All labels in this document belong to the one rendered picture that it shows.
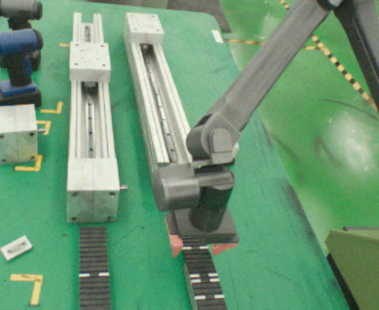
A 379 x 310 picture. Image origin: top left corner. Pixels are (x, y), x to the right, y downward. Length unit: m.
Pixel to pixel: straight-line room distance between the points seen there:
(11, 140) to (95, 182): 0.24
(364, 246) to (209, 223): 0.30
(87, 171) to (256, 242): 0.38
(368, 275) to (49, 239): 0.59
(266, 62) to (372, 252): 0.38
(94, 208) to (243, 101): 0.36
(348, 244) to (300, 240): 0.10
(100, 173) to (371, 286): 0.53
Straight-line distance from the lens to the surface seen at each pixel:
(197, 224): 0.72
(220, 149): 0.65
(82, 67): 1.11
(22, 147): 0.97
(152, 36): 1.36
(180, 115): 1.04
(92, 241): 0.80
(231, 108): 0.68
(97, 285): 0.75
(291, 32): 0.79
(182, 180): 0.64
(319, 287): 0.91
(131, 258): 0.82
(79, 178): 0.82
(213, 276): 0.79
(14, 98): 1.13
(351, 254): 0.91
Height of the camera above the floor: 1.45
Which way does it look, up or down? 35 degrees down
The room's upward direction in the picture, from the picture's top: 8 degrees clockwise
